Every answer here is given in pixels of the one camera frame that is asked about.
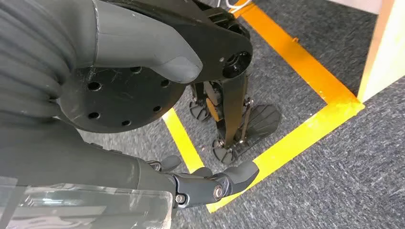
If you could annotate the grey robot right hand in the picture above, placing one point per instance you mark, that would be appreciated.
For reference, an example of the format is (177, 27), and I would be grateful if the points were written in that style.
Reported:
(79, 170)

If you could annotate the black robot left foot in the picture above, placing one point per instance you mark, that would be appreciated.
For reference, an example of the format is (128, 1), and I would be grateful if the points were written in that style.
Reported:
(199, 109)

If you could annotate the black robot foot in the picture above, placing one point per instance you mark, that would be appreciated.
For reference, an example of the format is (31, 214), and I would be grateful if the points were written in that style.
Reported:
(259, 123)
(199, 109)

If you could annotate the black robot right foot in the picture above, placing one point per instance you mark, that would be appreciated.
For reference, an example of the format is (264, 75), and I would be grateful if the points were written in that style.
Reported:
(259, 123)

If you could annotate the pale wooden desk panel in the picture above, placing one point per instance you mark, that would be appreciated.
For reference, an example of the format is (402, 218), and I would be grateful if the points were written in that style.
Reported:
(384, 53)

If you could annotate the clear plastic camera guard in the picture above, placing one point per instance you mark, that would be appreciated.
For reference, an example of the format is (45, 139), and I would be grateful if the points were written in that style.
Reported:
(95, 208)

